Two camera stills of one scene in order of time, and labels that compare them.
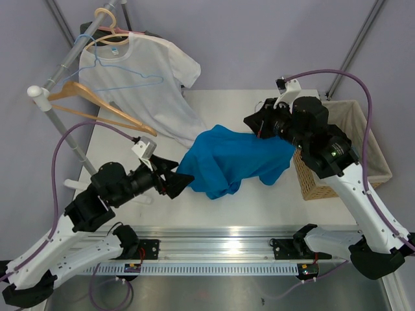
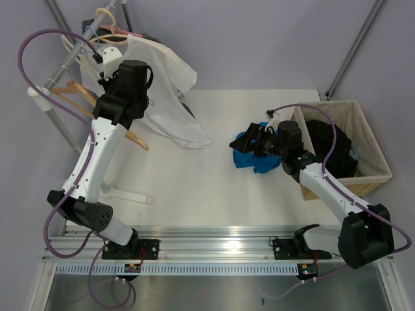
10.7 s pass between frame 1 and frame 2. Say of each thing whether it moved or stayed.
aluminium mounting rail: stayed
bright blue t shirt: moved
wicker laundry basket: stayed
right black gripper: moved
